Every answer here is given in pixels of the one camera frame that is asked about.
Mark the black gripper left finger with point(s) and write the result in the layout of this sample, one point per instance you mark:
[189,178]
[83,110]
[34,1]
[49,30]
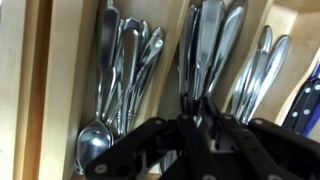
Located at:
[133,140]

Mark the silver knives group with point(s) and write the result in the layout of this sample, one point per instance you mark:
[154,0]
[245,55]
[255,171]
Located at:
[230,36]

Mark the silver forks group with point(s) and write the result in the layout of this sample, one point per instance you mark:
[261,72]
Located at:
[276,56]

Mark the steel tablespoon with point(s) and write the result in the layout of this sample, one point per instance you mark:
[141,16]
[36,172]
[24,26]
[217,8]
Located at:
[186,50]

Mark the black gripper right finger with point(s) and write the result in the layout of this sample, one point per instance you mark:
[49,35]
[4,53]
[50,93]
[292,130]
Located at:
[260,146]

